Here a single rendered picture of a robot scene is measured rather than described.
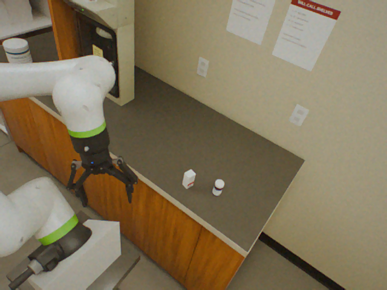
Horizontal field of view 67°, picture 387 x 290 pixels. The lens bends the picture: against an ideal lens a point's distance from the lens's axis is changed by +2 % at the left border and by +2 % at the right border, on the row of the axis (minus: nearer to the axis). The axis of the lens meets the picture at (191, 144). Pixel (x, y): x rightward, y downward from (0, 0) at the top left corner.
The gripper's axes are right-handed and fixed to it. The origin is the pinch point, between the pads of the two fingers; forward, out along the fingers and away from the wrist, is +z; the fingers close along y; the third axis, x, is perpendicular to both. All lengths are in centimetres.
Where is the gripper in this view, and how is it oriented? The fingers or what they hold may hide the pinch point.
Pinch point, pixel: (107, 199)
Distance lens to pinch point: 93.7
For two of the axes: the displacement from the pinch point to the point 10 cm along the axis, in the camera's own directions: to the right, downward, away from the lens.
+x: 0.9, 5.8, -8.1
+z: 0.3, 8.1, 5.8
